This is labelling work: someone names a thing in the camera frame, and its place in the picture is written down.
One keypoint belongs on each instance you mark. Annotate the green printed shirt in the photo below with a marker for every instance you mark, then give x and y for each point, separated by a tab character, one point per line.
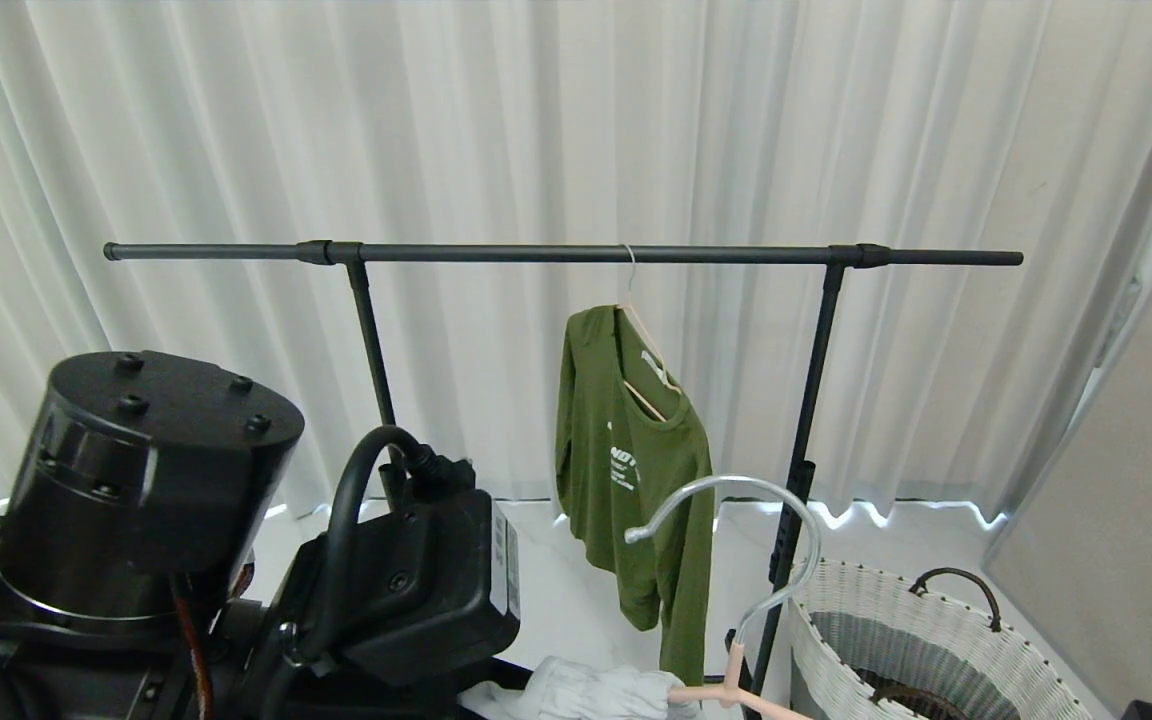
596	440

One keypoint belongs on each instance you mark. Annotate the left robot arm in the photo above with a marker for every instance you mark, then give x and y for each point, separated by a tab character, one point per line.
136	470

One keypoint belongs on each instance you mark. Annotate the white curtain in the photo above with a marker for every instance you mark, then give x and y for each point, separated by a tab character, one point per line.
236	120

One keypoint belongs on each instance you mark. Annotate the white laundry basket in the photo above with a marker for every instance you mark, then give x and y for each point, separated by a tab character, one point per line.
836	640

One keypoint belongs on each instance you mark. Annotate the black clothes rack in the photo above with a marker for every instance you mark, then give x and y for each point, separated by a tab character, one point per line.
536	253

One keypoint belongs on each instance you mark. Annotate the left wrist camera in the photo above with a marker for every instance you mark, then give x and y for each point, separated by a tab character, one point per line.
416	590

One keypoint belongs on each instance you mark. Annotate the pink clothes hanger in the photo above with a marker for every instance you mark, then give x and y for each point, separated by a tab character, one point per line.
651	345
733	680

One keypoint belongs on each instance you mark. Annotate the pale grey garment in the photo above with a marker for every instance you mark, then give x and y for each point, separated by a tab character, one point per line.
596	692

